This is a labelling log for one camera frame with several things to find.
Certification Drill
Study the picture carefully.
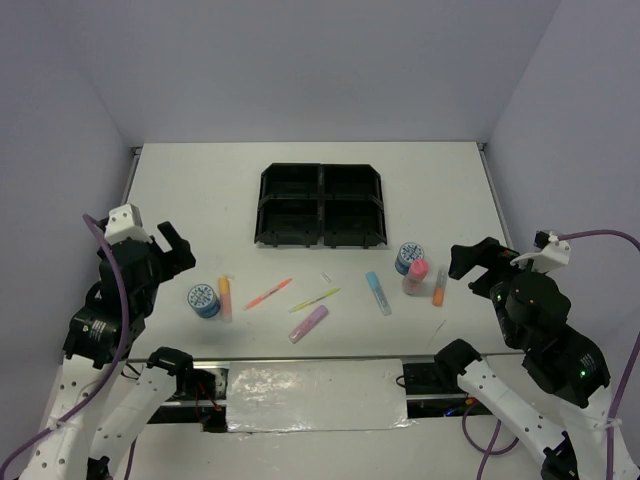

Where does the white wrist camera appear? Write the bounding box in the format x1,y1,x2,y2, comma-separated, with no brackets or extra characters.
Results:
510,230,571,274
104,203,152,246

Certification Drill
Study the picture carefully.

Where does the orange glue stick left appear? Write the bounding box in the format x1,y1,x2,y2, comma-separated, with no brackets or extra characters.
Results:
218,275,233,323

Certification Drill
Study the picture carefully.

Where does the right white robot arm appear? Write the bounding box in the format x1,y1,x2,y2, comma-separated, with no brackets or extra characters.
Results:
434,231,639,479

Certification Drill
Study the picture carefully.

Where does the orange highlighter pen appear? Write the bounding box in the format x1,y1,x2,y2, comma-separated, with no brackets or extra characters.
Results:
244,278,293,310

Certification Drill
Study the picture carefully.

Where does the silver tape sheet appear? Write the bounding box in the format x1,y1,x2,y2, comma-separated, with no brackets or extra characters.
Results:
226,359,411,433

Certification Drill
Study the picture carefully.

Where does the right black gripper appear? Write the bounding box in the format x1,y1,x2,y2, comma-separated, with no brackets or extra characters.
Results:
446,232,529,344

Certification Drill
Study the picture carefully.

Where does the pink glue bottle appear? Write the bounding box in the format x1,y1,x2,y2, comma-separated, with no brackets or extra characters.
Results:
402,258,429,295

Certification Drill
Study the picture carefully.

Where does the purple glue stick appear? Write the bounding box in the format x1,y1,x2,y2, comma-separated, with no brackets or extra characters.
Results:
288,305,329,344

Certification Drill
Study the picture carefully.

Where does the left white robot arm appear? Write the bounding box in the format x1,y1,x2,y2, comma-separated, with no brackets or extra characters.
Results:
17,214,196,479

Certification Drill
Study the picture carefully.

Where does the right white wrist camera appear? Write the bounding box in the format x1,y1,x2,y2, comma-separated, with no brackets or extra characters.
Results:
510,230,571,274

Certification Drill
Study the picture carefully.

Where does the black four-compartment organizer tray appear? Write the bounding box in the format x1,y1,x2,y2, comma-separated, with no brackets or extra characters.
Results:
254,163,387,249

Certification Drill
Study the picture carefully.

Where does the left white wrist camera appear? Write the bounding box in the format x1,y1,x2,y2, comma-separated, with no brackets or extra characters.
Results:
104,203,152,246

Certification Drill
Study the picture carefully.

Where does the blue glue stick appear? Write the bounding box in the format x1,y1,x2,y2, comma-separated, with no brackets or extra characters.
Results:
365,271,392,316

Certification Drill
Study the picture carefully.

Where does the yellow highlighter pen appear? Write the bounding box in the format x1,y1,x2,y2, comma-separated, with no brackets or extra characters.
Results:
288,288,340,313

